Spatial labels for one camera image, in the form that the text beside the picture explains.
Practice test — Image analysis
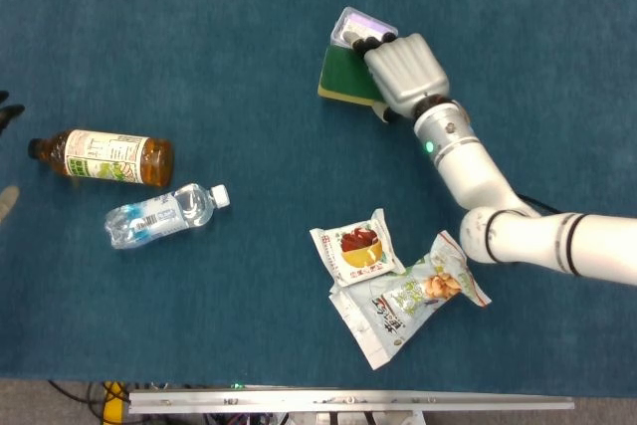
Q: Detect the blue felt table cover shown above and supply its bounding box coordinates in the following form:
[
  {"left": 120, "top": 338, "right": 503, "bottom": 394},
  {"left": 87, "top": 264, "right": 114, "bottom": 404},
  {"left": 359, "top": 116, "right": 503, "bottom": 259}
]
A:
[{"left": 0, "top": 0, "right": 637, "bottom": 396}]

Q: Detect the green and yellow sponge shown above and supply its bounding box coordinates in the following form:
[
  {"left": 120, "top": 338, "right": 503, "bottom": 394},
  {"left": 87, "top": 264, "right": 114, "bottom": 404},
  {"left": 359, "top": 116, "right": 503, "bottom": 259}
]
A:
[{"left": 317, "top": 43, "right": 385, "bottom": 107}]

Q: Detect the brown tea bottle green label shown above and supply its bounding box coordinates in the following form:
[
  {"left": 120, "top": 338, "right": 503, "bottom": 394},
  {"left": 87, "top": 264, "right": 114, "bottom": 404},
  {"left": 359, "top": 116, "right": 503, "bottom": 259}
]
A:
[{"left": 28, "top": 128, "right": 175, "bottom": 189}]

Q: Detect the clear water bottle white cap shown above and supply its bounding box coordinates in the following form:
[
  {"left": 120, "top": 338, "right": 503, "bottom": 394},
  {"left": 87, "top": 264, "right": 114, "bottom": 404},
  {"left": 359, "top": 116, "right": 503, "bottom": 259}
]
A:
[{"left": 104, "top": 183, "right": 231, "bottom": 251}]

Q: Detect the clear plastic box with label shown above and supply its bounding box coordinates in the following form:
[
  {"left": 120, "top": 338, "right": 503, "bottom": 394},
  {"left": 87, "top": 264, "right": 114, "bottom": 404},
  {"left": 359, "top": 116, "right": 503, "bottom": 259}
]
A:
[{"left": 329, "top": 5, "right": 399, "bottom": 48}]

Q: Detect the large white snack bag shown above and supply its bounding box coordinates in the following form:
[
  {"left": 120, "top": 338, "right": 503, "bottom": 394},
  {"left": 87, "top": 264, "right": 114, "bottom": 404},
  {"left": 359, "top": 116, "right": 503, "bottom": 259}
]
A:
[{"left": 327, "top": 229, "right": 493, "bottom": 371}]

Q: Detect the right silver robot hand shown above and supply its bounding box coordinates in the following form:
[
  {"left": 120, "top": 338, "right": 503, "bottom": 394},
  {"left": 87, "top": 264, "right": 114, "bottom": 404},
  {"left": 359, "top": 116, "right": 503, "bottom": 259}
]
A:
[{"left": 347, "top": 32, "right": 452, "bottom": 123}]

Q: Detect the yellow plastic part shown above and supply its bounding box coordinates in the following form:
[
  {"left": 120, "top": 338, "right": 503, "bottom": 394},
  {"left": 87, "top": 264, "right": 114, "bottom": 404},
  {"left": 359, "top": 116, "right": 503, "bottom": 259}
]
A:
[{"left": 102, "top": 380, "right": 130, "bottom": 425}]

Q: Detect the small white snack packet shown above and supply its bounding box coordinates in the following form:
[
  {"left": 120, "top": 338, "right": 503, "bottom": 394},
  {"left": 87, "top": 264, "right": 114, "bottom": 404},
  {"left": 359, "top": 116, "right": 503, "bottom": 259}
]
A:
[{"left": 309, "top": 208, "right": 407, "bottom": 289}]

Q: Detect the black floor cable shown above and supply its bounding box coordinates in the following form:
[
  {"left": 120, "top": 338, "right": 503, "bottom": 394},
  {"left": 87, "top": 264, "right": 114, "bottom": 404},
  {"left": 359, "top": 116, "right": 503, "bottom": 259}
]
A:
[{"left": 47, "top": 379, "right": 130, "bottom": 425}]

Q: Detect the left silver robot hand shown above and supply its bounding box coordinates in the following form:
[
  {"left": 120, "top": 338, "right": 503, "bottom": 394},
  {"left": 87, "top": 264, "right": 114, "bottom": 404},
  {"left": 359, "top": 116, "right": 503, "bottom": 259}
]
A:
[{"left": 0, "top": 90, "right": 26, "bottom": 225}]

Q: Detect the aluminium rail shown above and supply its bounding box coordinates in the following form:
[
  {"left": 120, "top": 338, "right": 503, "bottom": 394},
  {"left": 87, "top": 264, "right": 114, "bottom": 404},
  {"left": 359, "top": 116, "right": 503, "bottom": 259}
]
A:
[{"left": 127, "top": 387, "right": 576, "bottom": 416}]

